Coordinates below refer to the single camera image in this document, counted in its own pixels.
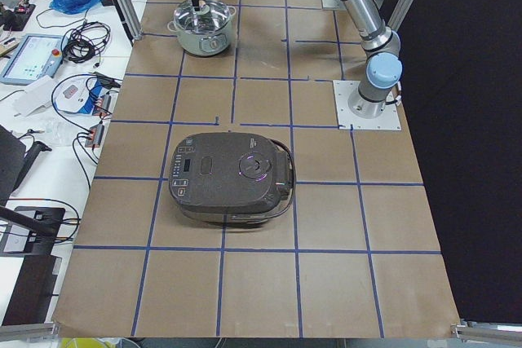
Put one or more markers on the glass pot lid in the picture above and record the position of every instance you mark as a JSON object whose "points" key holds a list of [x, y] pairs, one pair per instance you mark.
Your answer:
{"points": [[210, 17]]}

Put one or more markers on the pale green electric pot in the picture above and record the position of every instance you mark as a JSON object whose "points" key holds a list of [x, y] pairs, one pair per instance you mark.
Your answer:
{"points": [[205, 45]]}

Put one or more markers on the grey usb hub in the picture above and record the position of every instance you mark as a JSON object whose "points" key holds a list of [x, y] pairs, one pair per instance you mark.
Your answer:
{"points": [[95, 136], [102, 106]]}

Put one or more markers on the white round device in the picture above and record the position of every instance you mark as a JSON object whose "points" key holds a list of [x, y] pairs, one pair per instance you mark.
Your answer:
{"points": [[73, 96]]}

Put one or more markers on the teach pendant tablet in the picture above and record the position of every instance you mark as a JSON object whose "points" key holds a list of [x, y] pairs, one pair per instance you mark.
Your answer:
{"points": [[36, 56]]}

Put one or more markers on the black rice cooker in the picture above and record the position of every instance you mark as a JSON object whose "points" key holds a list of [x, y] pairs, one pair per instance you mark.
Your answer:
{"points": [[232, 177]]}

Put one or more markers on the brown paper table cover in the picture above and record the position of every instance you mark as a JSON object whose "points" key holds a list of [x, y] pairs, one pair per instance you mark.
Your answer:
{"points": [[355, 255]]}

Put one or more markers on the black flat box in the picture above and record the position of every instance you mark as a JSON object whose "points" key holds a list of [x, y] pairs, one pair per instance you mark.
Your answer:
{"points": [[33, 289]]}

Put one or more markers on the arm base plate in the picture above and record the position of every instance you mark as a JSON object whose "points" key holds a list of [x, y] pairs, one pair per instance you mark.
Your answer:
{"points": [[333, 5], [356, 113]]}

